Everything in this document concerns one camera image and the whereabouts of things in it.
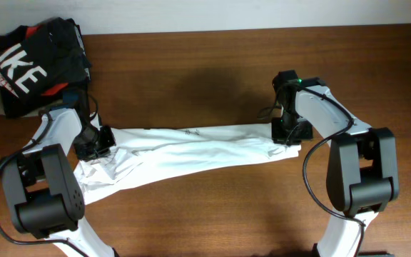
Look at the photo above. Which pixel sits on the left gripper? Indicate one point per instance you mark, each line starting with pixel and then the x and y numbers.
pixel 109 140

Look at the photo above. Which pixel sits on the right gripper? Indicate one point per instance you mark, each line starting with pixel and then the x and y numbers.
pixel 277 135

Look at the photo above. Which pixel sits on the white polo shirt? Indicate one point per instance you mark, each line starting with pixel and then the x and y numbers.
pixel 142 156

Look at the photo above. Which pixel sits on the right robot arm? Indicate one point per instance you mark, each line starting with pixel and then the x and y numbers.
pixel 362 175

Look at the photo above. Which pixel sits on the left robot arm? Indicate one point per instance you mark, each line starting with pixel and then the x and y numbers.
pixel 42 194

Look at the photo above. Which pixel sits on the black folded shirt white letters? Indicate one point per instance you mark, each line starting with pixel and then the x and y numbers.
pixel 38 63

